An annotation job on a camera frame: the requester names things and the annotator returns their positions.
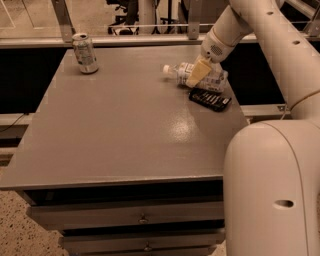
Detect metal railing frame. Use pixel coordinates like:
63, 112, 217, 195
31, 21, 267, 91
0, 0, 320, 50

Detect grey drawer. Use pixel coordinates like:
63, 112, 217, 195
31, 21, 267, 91
27, 201, 224, 230
61, 230, 225, 254

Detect black office chair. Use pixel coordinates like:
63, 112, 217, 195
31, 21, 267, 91
106, 0, 138, 35

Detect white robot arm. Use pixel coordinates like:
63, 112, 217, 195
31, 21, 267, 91
195, 0, 320, 256

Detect blue plastic water bottle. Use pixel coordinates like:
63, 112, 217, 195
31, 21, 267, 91
162, 62, 228, 93

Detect grey drawer cabinet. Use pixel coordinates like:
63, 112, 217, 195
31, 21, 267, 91
1, 46, 246, 256

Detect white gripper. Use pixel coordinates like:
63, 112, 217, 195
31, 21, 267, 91
186, 29, 234, 88

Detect black rxbar chocolate wrapper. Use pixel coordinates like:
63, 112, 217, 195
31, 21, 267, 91
189, 88, 231, 112

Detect silver green soda can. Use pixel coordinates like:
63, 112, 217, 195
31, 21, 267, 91
72, 33, 98, 74

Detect top grey drawer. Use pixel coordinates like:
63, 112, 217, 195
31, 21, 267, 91
27, 201, 224, 230

